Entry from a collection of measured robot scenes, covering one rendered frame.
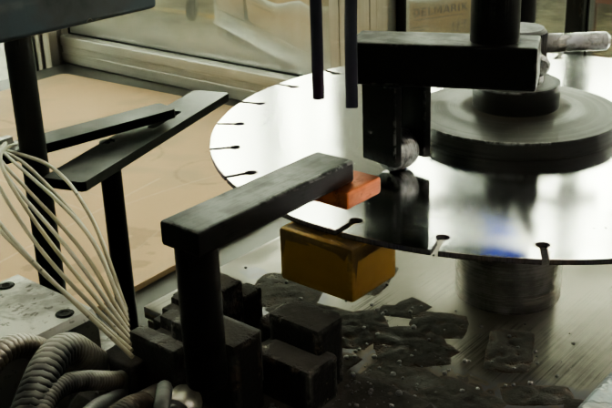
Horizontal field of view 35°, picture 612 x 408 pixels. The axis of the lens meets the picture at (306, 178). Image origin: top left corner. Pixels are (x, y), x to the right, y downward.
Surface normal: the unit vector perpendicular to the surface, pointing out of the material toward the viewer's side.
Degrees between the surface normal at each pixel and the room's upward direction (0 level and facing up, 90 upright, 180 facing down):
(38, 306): 0
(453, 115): 5
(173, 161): 0
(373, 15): 90
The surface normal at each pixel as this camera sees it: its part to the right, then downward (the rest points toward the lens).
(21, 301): -0.04, -0.93
